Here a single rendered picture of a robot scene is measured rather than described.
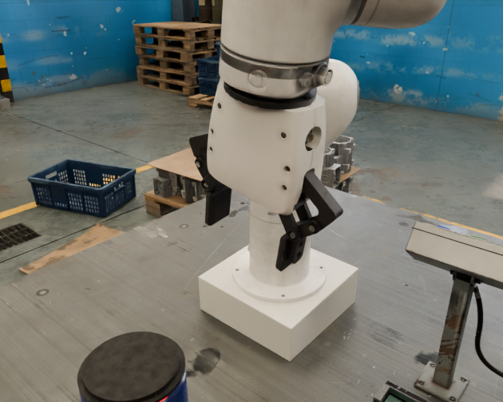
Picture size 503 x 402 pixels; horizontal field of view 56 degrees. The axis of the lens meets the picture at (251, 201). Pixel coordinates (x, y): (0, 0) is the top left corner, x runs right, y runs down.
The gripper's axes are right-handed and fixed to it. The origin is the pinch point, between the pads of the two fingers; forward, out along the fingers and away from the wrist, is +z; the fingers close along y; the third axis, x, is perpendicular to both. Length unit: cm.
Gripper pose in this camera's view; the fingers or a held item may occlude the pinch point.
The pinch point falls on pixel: (251, 233)
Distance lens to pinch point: 46.7
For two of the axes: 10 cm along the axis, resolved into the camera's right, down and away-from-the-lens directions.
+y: -7.6, -4.3, 4.8
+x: -6.4, 3.9, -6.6
